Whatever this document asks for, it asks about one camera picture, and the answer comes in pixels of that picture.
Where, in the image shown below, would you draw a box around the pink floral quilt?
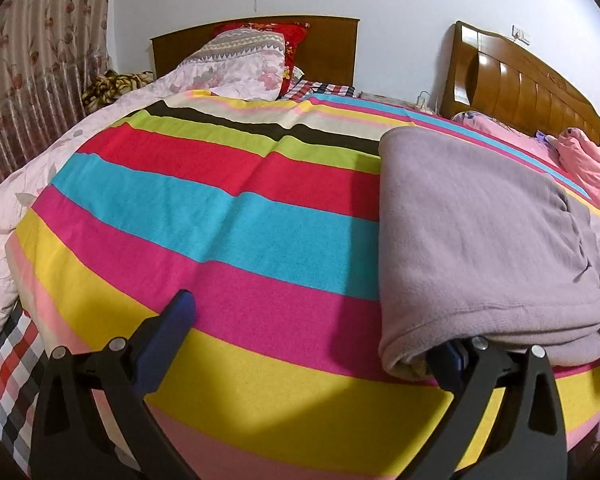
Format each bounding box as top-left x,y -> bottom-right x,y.
0,27 -> 286,333

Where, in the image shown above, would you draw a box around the red embroidered pillow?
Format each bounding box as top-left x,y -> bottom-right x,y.
213,21 -> 311,98

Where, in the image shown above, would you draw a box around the multicolour striped bed blanket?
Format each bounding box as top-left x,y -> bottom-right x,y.
6,91 -> 600,479

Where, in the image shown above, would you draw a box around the dark brown wooden headboard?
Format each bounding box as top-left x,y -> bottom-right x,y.
151,15 -> 360,86

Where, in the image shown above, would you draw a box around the brown yellow patterned blanket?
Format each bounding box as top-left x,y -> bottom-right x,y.
81,70 -> 155,114

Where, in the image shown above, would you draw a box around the white wall socket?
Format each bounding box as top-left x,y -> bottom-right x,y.
512,25 -> 530,46

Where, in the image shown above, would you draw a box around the pink bed sheet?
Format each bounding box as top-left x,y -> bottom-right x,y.
452,110 -> 562,169

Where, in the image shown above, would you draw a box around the pink padded jacket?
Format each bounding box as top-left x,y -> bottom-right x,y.
550,128 -> 600,210

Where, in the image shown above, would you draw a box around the floral pleated curtain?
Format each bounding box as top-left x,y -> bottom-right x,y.
0,0 -> 110,184

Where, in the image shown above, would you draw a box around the white power strip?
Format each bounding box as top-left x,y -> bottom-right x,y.
415,90 -> 434,113

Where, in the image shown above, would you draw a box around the red plaid bed sheet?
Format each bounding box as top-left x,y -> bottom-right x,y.
0,301 -> 47,479

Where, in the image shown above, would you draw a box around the glossy carved wooden headboard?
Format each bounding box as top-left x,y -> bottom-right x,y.
439,21 -> 600,146

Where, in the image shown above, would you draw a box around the lilac fleece pants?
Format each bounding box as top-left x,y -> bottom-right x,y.
378,127 -> 600,379

